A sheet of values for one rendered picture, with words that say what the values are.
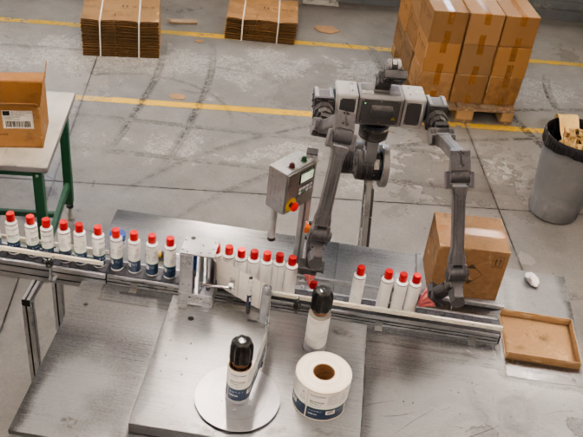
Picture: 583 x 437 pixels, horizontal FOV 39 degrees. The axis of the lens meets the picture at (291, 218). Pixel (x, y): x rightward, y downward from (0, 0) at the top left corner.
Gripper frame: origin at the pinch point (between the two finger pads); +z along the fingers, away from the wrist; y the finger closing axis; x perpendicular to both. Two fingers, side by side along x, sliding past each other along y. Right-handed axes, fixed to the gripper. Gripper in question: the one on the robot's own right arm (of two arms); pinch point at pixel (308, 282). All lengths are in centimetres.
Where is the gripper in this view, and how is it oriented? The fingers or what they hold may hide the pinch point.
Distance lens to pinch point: 332.2
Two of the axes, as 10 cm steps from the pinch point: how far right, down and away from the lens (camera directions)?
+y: 9.9, 1.5, -0.2
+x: 1.0, -5.6, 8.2
